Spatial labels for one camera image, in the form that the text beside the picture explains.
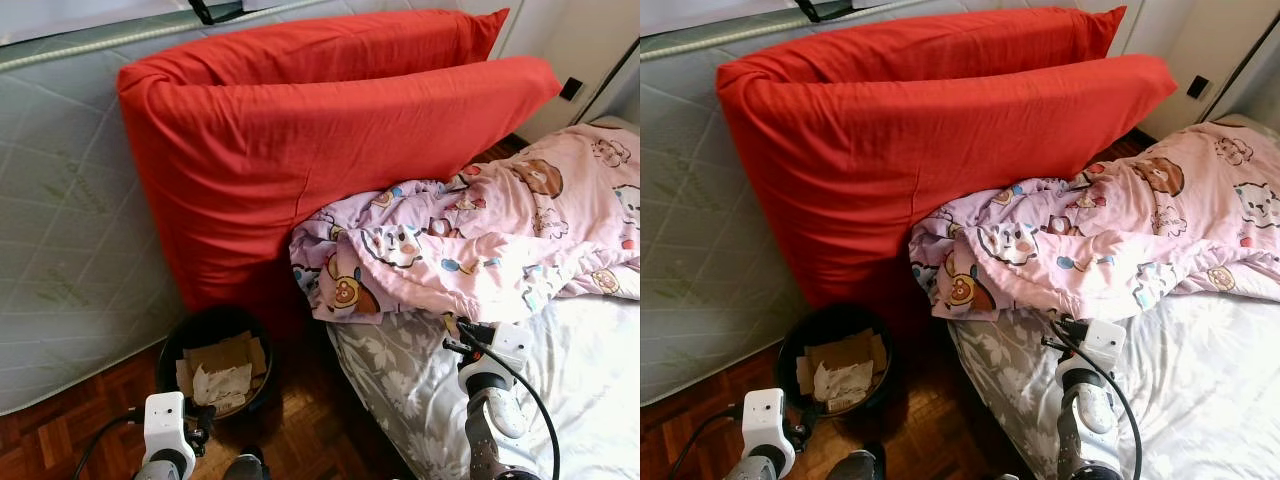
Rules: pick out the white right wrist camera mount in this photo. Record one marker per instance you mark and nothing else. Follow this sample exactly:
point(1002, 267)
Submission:
point(1105, 342)
point(512, 345)

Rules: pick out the black wall socket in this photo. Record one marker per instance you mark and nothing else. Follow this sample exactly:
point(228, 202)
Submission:
point(1197, 87)
point(571, 89)

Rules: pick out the black round waste bin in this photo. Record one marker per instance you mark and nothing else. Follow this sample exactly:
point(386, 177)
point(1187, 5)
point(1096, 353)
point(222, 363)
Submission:
point(835, 314)
point(215, 318)

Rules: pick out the grey curtain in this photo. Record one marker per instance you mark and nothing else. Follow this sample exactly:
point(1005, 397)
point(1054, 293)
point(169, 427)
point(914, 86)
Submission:
point(1250, 80)
point(622, 90)

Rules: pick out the brown cardboard pieces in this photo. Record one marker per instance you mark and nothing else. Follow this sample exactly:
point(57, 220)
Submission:
point(850, 348)
point(230, 352)

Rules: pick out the bed with beige floral sheet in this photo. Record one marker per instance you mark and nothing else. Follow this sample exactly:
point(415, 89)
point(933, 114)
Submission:
point(1200, 400)
point(580, 400)

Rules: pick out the large red fabric cushion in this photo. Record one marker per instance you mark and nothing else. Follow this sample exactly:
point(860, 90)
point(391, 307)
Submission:
point(930, 42)
point(300, 170)
point(900, 170)
point(320, 45)

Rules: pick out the grey robot left leg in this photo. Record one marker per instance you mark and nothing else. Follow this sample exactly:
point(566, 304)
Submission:
point(246, 466)
point(852, 466)

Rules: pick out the pink cartoon print blanket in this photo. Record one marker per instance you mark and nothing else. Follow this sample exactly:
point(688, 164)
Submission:
point(480, 240)
point(1100, 235)

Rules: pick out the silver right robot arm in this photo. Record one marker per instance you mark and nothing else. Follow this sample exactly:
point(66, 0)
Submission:
point(495, 420)
point(1085, 415)

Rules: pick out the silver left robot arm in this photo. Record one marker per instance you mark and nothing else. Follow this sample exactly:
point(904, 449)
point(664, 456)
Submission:
point(162, 470)
point(750, 470)

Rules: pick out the crumpled white paper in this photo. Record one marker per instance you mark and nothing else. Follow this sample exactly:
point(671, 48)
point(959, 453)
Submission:
point(222, 385)
point(843, 382)

